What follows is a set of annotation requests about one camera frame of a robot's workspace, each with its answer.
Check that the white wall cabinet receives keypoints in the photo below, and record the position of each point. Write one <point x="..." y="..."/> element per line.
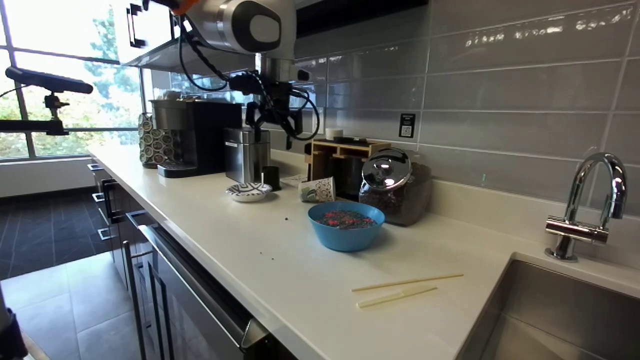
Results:
<point x="150" y="35"/>

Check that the patterned small dish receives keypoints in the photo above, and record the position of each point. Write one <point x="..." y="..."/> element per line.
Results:
<point x="248" y="191"/>

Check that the small black cup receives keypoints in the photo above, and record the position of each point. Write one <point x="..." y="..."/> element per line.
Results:
<point x="271" y="178"/>

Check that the coffee pod carousel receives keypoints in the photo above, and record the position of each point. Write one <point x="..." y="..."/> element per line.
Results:
<point x="155" y="142"/>

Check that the steel sink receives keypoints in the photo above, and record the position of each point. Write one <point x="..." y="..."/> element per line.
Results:
<point x="555" y="320"/>

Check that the small white cup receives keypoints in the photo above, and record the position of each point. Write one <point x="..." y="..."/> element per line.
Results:
<point x="334" y="134"/>

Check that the stainless steel canister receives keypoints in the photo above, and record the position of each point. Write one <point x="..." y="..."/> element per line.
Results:
<point x="242" y="157"/>

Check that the blue bowl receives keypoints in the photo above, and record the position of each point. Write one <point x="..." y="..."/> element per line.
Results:
<point x="345" y="235"/>

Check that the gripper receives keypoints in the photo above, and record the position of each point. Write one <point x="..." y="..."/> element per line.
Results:
<point x="276" y="102"/>

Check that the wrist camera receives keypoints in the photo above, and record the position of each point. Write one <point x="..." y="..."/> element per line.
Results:
<point x="246" y="83"/>

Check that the window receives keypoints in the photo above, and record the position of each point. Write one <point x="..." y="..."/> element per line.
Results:
<point x="75" y="100"/>

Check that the chrome tap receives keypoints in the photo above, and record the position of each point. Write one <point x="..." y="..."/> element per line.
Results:
<point x="580" y="230"/>

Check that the camera on mount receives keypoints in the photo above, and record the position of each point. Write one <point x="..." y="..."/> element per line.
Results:
<point x="47" y="82"/>

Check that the dishwasher door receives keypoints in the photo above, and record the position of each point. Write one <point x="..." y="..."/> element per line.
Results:
<point x="200" y="310"/>

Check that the wall label plate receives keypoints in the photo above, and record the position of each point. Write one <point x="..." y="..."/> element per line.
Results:
<point x="407" y="125"/>

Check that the chrome jar lid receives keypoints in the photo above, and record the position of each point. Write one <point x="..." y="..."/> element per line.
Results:
<point x="386" y="169"/>

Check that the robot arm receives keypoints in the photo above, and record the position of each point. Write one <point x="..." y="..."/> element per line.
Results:
<point x="240" y="25"/>

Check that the wooden chopstick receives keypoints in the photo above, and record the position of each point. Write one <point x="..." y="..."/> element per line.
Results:
<point x="407" y="282"/>
<point x="397" y="296"/>

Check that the wooden organizer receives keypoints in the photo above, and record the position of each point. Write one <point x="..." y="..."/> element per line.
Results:
<point x="345" y="150"/>

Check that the patterned paper cup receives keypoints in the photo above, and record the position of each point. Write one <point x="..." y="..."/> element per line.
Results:
<point x="317" y="190"/>

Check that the black coffee machine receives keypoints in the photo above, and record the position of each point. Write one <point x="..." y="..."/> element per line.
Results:
<point x="200" y="135"/>

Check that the glass jar of coffee beans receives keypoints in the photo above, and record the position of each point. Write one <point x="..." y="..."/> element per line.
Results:
<point x="400" y="200"/>

